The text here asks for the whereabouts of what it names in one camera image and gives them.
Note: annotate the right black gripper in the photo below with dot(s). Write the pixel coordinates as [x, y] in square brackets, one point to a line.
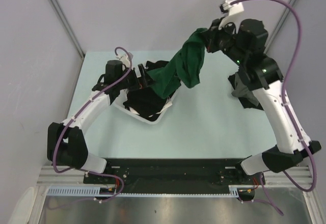
[213, 33]

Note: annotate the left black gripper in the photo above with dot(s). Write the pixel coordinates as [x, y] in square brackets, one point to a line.
[142, 79]

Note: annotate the white plastic basket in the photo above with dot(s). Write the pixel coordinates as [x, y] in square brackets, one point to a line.
[146, 94]

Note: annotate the green t shirt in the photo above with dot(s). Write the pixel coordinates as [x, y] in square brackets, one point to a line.
[183, 68]

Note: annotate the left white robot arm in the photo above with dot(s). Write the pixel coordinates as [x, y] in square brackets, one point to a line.
[66, 144]

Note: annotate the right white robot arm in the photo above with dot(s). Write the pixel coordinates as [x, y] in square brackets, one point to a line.
[262, 76]

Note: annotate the black t shirt in basket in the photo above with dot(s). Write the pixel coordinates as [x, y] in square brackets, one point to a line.
[149, 93]

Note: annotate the white t shirt in basket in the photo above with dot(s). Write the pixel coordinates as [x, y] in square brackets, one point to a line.
[147, 109]

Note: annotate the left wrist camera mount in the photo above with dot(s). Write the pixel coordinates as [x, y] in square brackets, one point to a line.
[124, 58]

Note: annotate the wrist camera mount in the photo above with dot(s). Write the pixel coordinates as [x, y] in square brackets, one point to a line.
[231, 12]
[124, 58]

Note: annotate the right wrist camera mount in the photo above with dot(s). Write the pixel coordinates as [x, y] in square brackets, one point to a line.
[231, 12]

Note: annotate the right aluminium corner post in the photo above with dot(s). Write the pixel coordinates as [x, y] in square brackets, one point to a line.
[279, 25]

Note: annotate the aluminium corner post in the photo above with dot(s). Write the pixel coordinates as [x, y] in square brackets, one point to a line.
[279, 25]
[67, 27]

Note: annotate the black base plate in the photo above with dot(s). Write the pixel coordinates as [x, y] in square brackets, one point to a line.
[130, 170]

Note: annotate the left aluminium corner post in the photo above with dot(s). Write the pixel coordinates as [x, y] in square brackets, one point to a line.
[67, 27]

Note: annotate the blue slotted cable duct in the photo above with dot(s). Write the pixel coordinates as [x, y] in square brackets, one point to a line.
[73, 190]

